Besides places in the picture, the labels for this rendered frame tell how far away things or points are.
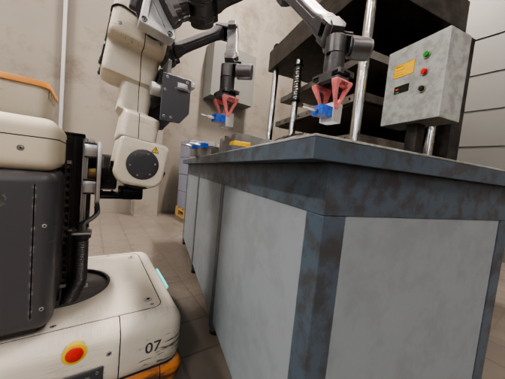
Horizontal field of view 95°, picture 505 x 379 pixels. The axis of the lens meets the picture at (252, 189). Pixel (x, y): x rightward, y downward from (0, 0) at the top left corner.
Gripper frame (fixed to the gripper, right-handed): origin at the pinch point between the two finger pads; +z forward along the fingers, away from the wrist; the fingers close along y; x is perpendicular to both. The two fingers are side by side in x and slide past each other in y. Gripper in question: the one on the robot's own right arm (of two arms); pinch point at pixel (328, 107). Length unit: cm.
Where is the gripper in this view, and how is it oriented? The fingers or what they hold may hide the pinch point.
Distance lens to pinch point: 75.8
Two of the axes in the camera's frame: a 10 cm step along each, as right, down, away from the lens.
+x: -8.5, -0.4, -5.2
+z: -0.9, 9.9, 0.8
